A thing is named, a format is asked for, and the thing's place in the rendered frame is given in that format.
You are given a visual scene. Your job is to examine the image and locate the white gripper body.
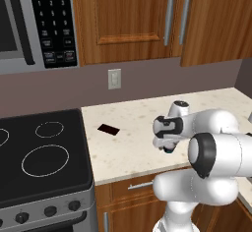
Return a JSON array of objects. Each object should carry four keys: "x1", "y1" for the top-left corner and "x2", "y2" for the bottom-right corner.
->
[{"x1": 152, "y1": 133, "x2": 191, "y2": 152}]

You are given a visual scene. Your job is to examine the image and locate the flat black rectangular bar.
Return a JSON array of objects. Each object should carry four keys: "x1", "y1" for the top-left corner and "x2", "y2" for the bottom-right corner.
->
[{"x1": 96, "y1": 123, "x2": 121, "y2": 137}]

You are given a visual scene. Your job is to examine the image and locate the wooden drawer front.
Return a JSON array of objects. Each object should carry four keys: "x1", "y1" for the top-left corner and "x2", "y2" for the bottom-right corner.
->
[{"x1": 94, "y1": 167, "x2": 193, "y2": 207}]

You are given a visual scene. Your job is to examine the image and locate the wooden base cabinet door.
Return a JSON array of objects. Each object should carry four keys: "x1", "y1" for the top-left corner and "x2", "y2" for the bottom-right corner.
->
[{"x1": 95, "y1": 198, "x2": 169, "y2": 232}]

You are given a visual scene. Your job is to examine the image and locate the wooden corner base cabinet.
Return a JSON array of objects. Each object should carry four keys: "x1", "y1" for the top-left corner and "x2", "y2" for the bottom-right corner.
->
[{"x1": 191, "y1": 198, "x2": 252, "y2": 232}]

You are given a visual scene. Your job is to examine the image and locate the black glass hob stove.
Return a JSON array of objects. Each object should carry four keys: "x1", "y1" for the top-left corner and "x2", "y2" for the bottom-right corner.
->
[{"x1": 0, "y1": 108, "x2": 99, "y2": 232}]

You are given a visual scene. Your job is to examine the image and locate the silver microwave oven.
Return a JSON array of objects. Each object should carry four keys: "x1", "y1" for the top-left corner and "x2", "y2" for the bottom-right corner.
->
[{"x1": 0, "y1": 0, "x2": 80, "y2": 76}]

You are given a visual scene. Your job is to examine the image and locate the silver drawer handle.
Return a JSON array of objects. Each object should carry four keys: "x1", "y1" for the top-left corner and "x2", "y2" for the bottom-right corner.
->
[{"x1": 127, "y1": 180, "x2": 155, "y2": 192}]

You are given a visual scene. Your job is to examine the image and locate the beige wall switch plate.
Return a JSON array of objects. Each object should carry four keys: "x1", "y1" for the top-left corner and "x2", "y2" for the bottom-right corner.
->
[{"x1": 107, "y1": 68, "x2": 122, "y2": 90}]

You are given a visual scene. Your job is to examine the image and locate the silver base cabinet handle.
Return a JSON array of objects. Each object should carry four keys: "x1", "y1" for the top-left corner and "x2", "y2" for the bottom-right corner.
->
[{"x1": 102, "y1": 211, "x2": 110, "y2": 232}]

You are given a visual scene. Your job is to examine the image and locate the black oven door handle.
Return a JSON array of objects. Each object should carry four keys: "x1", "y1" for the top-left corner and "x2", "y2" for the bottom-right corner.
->
[{"x1": 31, "y1": 210, "x2": 89, "y2": 232}]

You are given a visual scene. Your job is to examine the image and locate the silver wall cabinet handle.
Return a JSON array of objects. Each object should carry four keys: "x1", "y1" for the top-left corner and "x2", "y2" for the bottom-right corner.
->
[
  {"x1": 178, "y1": 0, "x2": 193, "y2": 46},
  {"x1": 163, "y1": 0, "x2": 176, "y2": 47}
]

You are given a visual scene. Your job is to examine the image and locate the wooden wall cabinet door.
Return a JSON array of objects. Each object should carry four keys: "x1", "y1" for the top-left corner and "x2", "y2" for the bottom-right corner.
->
[
  {"x1": 71, "y1": 0, "x2": 182, "y2": 68},
  {"x1": 179, "y1": 0, "x2": 252, "y2": 69}
]

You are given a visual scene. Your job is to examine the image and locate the dark microwave door handle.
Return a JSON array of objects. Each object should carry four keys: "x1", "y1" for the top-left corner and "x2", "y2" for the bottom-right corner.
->
[{"x1": 5, "y1": 0, "x2": 36, "y2": 66}]

